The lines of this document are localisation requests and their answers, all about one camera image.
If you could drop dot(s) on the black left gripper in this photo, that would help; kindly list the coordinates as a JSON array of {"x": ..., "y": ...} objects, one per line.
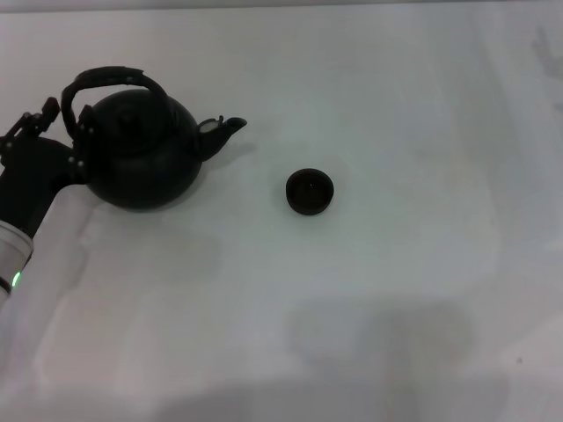
[{"x": 31, "y": 184}]

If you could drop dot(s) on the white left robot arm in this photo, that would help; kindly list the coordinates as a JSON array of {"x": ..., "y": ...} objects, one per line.
[{"x": 11, "y": 255}]

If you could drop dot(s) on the small black teacup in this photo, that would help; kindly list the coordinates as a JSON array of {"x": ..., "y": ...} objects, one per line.
[{"x": 310, "y": 191}]

